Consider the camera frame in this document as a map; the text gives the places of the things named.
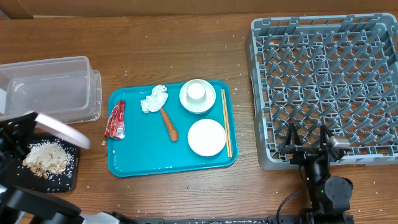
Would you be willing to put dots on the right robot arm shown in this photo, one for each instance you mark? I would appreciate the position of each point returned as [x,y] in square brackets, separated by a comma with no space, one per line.
[329,196]

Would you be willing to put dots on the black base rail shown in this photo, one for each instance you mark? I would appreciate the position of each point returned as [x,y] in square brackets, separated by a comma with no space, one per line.
[268,220]

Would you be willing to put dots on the teal plastic tray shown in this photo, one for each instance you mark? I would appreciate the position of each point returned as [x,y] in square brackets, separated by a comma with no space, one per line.
[147,148]

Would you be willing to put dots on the white upturned cup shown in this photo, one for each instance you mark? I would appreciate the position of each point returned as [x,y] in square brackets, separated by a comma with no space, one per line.
[196,91]

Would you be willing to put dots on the clear plastic bin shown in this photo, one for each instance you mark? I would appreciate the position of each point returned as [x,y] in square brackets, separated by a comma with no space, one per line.
[66,88]

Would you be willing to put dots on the large white plate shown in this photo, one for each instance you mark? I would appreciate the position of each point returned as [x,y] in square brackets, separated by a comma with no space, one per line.
[60,129]

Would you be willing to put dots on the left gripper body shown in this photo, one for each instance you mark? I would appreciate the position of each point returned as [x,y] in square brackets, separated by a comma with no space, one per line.
[10,146]

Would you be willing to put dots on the red snack wrapper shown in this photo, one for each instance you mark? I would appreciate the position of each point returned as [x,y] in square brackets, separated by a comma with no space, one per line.
[115,127]

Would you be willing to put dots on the grey dishwasher rack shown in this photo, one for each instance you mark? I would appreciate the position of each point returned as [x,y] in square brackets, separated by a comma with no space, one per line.
[338,71]

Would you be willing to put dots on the white tissue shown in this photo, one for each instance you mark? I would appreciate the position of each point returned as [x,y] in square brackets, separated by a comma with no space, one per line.
[155,101]

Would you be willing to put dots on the right wooden chopstick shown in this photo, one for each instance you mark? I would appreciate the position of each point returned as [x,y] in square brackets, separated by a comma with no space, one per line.
[228,124]

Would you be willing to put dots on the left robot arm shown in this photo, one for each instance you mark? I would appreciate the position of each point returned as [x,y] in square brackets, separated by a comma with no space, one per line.
[15,201]

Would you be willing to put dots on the pale green bowl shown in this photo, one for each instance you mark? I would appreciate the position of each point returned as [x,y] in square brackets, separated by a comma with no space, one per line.
[202,106]

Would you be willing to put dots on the black waste tray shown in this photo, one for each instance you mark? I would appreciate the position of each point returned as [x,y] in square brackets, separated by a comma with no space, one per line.
[54,183]

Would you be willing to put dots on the rice and peanut scraps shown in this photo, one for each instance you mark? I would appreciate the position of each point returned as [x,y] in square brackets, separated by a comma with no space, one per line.
[47,159]

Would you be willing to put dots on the small white plate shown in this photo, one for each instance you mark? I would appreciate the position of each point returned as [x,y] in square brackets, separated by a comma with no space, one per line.
[206,137]

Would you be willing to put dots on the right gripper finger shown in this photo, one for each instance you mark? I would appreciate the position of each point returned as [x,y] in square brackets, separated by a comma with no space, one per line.
[326,137]
[293,140]

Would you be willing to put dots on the orange carrot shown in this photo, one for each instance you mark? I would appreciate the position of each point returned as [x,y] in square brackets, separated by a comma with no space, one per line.
[173,134]

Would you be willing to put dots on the left wooden chopstick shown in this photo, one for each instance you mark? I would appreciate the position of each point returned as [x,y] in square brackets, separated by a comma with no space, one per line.
[225,124]

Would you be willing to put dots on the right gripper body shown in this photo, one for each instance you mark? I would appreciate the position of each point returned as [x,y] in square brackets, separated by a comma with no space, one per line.
[303,155]

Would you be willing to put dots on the wooden chopstick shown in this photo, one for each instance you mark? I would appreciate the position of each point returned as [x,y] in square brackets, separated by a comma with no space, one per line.
[228,124]
[225,124]

